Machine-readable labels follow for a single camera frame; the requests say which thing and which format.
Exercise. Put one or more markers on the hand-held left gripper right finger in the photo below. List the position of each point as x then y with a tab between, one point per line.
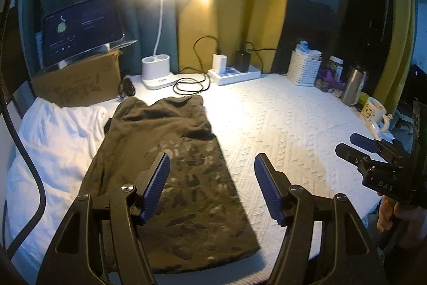
270	190

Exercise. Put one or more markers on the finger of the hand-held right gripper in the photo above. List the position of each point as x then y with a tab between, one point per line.
350	154
363	142

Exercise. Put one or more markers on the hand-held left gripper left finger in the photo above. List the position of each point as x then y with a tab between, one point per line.
155	190

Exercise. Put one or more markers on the brown printed t-shirt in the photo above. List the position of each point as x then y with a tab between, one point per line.
186	171

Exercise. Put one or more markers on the person's right hand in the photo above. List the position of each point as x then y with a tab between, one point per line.
387	215

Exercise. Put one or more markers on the white printed mug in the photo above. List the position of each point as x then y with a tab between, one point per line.
372	113

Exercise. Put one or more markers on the stainless steel tumbler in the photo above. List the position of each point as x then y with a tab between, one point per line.
353	86

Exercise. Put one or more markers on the clear jar with white lid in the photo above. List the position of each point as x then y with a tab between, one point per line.
336	66

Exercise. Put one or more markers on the white perforated basket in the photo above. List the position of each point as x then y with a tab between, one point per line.
305	71

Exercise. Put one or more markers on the yellow curtain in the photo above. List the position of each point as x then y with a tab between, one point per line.
240	4
397	38

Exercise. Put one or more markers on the blue and white basket contents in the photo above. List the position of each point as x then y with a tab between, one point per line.
305	48

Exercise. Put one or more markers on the white cloth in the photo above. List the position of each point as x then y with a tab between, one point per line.
50	144

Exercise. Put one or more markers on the white desk lamp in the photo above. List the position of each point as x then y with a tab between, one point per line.
158	74

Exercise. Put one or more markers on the white power strip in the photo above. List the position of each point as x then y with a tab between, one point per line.
240	76

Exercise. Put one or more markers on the cardboard box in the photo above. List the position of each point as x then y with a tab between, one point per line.
76	84

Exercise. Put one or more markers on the black charger plug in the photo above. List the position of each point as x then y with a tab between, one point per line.
242	61

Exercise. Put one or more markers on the white charger plug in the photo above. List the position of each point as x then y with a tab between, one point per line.
220	64

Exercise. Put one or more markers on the white tablet stand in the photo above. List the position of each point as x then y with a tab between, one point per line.
100	49

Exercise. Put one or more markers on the tablet with dark screen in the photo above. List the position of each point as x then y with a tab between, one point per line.
80	28

